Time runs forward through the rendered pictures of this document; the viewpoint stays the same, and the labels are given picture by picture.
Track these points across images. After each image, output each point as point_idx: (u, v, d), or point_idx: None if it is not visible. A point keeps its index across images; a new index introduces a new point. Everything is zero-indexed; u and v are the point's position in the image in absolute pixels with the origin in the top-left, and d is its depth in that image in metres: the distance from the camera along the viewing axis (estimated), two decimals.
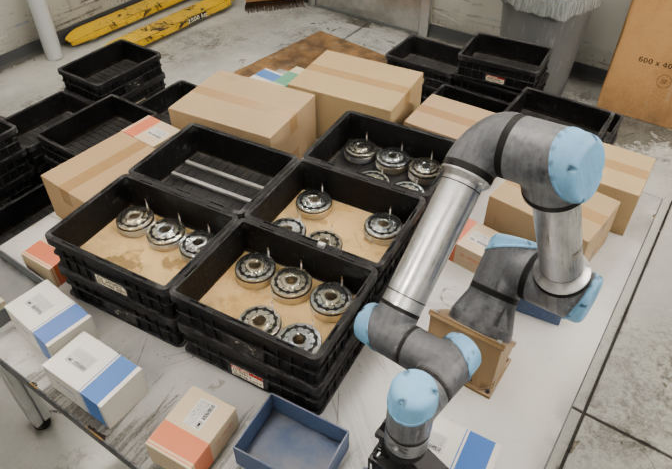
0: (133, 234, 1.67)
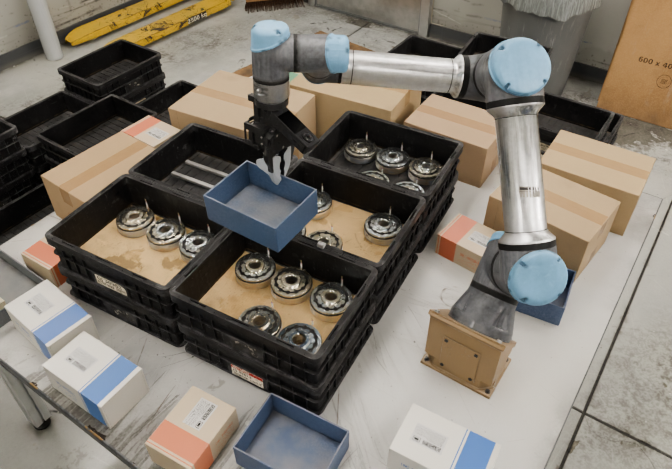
0: (133, 234, 1.67)
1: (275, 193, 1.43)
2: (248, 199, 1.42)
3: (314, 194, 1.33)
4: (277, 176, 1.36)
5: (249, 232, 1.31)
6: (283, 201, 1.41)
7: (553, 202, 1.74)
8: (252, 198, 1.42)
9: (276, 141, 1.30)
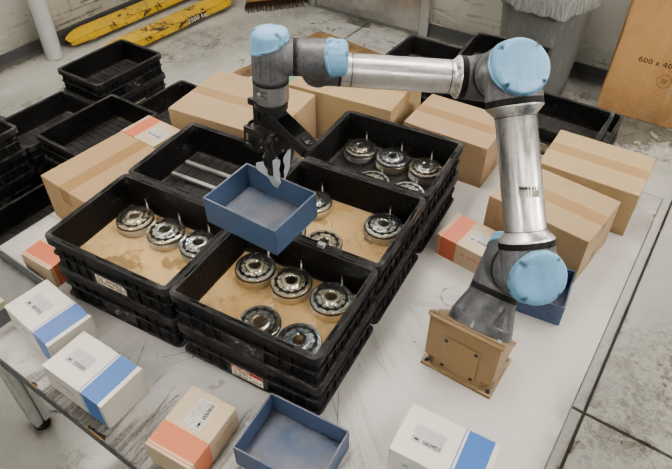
0: (133, 234, 1.67)
1: (275, 196, 1.43)
2: (248, 202, 1.42)
3: (313, 197, 1.34)
4: (277, 179, 1.37)
5: (248, 235, 1.31)
6: (282, 204, 1.41)
7: (553, 202, 1.74)
8: (252, 201, 1.42)
9: (276, 144, 1.30)
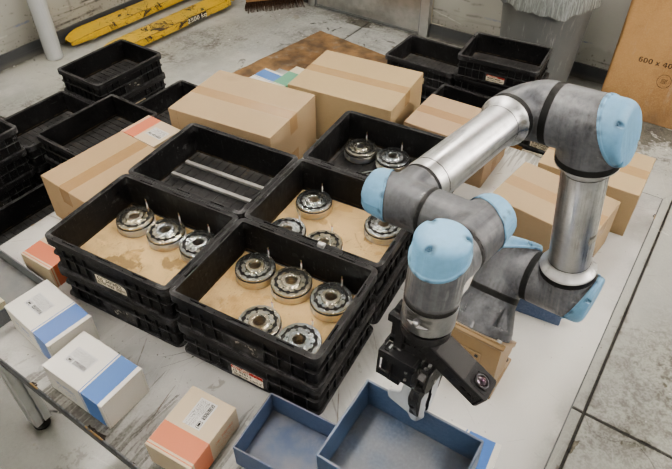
0: (133, 234, 1.67)
1: (408, 424, 0.99)
2: (371, 436, 0.98)
3: (480, 449, 0.90)
4: (421, 416, 0.93)
5: None
6: (422, 440, 0.97)
7: (553, 202, 1.74)
8: (376, 434, 0.98)
9: (430, 381, 0.86)
